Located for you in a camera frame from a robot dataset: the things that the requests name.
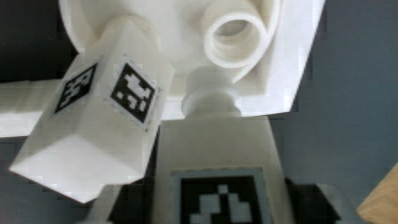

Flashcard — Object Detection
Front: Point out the white stool leg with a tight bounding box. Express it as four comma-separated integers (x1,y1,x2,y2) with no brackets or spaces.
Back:
152,67,296,224
11,16,175,203

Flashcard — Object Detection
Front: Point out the white workspace border frame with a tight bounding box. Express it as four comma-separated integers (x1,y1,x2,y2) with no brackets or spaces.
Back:
0,78,186,138

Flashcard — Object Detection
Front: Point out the white round stool seat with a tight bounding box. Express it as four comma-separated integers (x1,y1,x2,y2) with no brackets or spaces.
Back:
59,0,326,120

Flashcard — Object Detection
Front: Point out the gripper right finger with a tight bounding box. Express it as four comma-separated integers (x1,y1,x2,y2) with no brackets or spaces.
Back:
287,178,367,224

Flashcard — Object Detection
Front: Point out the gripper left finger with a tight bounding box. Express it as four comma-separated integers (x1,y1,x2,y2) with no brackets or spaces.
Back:
75,183,157,224

